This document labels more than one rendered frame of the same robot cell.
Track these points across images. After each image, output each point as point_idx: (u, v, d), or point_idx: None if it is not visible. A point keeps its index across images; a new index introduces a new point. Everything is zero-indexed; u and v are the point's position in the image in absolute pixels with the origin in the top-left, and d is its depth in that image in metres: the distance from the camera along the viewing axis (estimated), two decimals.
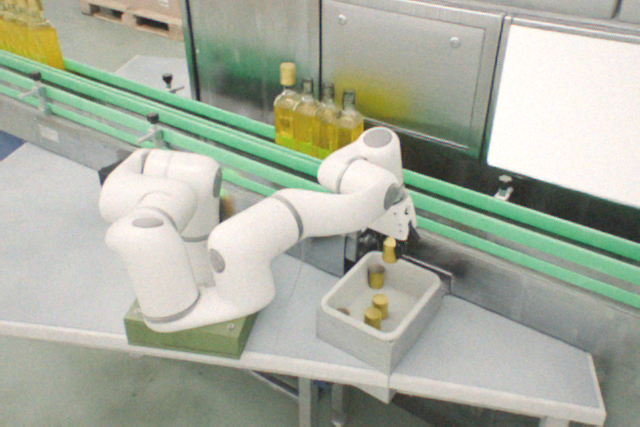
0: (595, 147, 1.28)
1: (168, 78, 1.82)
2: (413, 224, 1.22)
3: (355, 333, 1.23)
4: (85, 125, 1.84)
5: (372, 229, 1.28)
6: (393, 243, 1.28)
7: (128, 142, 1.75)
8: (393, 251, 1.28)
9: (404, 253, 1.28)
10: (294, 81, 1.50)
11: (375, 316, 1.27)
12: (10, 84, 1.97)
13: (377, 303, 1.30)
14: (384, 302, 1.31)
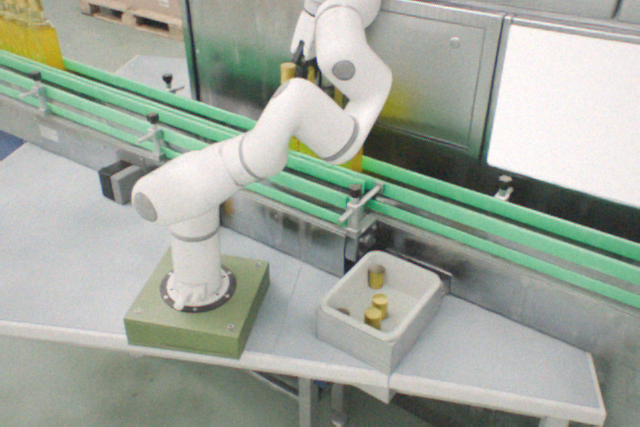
0: (595, 147, 1.28)
1: (168, 78, 1.82)
2: None
3: (355, 333, 1.23)
4: (85, 125, 1.84)
5: (305, 63, 1.40)
6: (309, 67, 1.45)
7: (128, 142, 1.75)
8: (314, 73, 1.46)
9: (314, 71, 1.48)
10: None
11: (375, 316, 1.27)
12: (10, 84, 1.97)
13: (377, 303, 1.30)
14: (384, 302, 1.31)
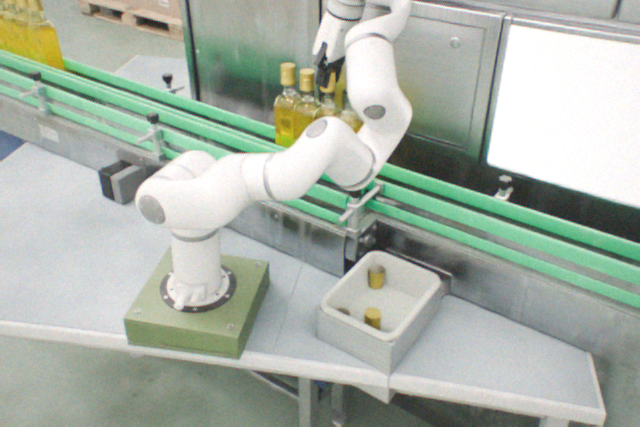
0: (595, 147, 1.28)
1: (168, 78, 1.82)
2: None
3: (355, 333, 1.23)
4: (85, 125, 1.84)
5: (327, 65, 1.37)
6: (309, 70, 1.46)
7: (128, 142, 1.75)
8: (314, 75, 1.46)
9: (335, 74, 1.45)
10: (295, 81, 1.50)
11: (375, 316, 1.27)
12: (10, 84, 1.97)
13: (334, 72, 1.41)
14: (333, 69, 1.43)
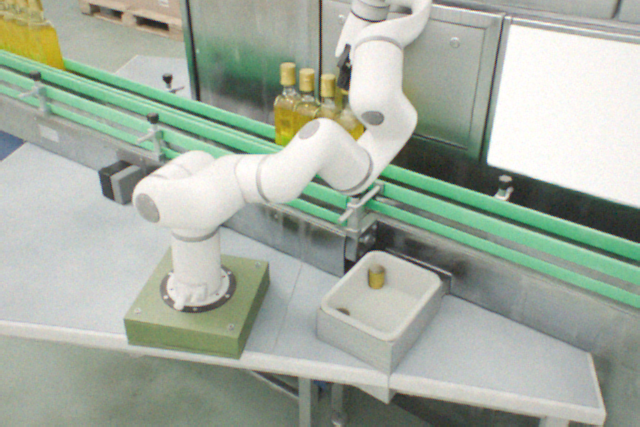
0: (595, 147, 1.28)
1: (168, 78, 1.82)
2: None
3: (355, 333, 1.23)
4: (85, 125, 1.84)
5: (350, 68, 1.34)
6: (309, 70, 1.46)
7: (128, 142, 1.75)
8: (314, 75, 1.46)
9: None
10: (295, 81, 1.50)
11: None
12: (10, 84, 1.97)
13: (334, 77, 1.42)
14: (333, 74, 1.43)
